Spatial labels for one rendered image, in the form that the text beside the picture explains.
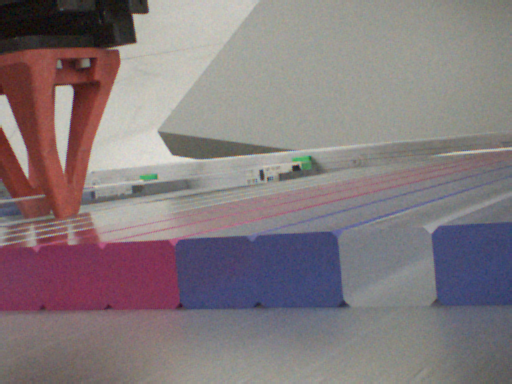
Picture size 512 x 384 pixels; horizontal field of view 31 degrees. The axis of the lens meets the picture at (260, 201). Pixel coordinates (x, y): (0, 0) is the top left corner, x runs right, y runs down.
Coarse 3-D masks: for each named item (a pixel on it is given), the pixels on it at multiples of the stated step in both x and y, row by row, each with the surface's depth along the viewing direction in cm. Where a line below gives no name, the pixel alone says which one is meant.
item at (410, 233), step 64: (256, 192) 30; (320, 192) 25; (384, 192) 23; (448, 192) 20; (0, 256) 17; (64, 256) 16; (128, 256) 15; (192, 256) 15; (256, 256) 14; (320, 256) 14; (384, 256) 13; (448, 256) 13
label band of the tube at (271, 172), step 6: (294, 162) 66; (300, 162) 67; (264, 168) 62; (270, 168) 63; (276, 168) 63; (282, 168) 64; (288, 168) 65; (294, 168) 66; (300, 168) 67; (264, 174) 62; (270, 174) 62; (276, 174) 63; (270, 180) 62; (276, 180) 63
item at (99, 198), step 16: (192, 176) 53; (208, 176) 55; (224, 176) 57; (240, 176) 59; (256, 176) 61; (96, 192) 45; (112, 192) 46; (128, 192) 48; (144, 192) 49; (160, 192) 50; (176, 192) 52; (192, 192) 53; (0, 208) 39; (16, 208) 40; (32, 208) 41; (48, 208) 42; (80, 208) 44; (96, 208) 45; (0, 224) 39; (16, 224) 40
